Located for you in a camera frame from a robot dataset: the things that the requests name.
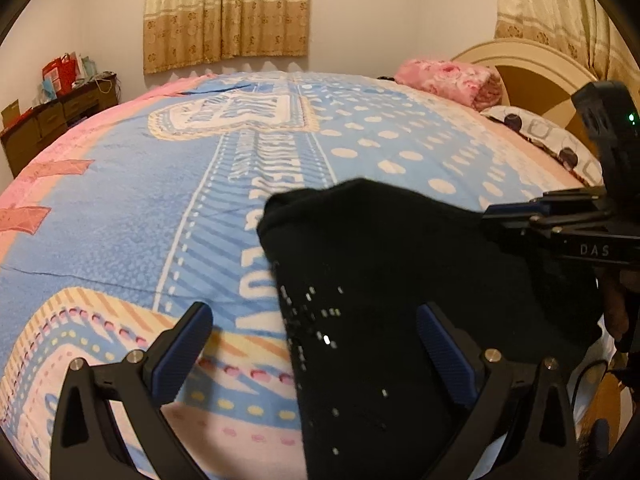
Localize white dotted pillow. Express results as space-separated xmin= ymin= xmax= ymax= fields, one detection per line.
xmin=480 ymin=105 xmax=606 ymax=186

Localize person's right hand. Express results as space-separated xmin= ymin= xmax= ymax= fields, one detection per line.
xmin=597 ymin=265 xmax=633 ymax=352

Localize long beige patterned curtain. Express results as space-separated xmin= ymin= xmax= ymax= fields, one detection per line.
xmin=494 ymin=0 xmax=640 ymax=126

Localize short beige patterned curtain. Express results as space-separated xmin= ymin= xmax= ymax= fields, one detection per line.
xmin=143 ymin=0 xmax=312 ymax=75

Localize black pants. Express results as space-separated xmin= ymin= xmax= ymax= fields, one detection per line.
xmin=256 ymin=177 xmax=603 ymax=480

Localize black cable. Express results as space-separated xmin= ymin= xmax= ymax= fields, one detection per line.
xmin=569 ymin=357 xmax=618 ymax=413

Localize pile of red gift bags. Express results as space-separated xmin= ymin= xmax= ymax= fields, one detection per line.
xmin=34 ymin=52 xmax=101 ymax=106

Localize blue and pink printed blanket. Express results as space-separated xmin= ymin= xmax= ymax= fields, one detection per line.
xmin=0 ymin=71 xmax=611 ymax=480

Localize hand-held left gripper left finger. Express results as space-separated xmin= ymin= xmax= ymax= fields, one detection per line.
xmin=50 ymin=301 xmax=215 ymax=480

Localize cardboard box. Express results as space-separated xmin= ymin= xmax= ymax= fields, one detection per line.
xmin=0 ymin=100 xmax=22 ymax=133

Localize dark wooden dresser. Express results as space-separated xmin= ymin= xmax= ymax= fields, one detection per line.
xmin=0 ymin=72 xmax=120 ymax=178

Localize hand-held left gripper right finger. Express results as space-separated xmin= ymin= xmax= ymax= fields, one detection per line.
xmin=416 ymin=301 xmax=581 ymax=480

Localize pink floral rolled blanket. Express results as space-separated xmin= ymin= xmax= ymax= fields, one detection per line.
xmin=394 ymin=58 xmax=502 ymax=111

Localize cream arched headboard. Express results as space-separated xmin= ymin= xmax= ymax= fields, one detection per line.
xmin=450 ymin=40 xmax=601 ymax=128

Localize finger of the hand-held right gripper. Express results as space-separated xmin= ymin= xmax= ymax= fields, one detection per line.
xmin=481 ymin=186 xmax=609 ymax=222
xmin=481 ymin=216 xmax=567 ymax=254

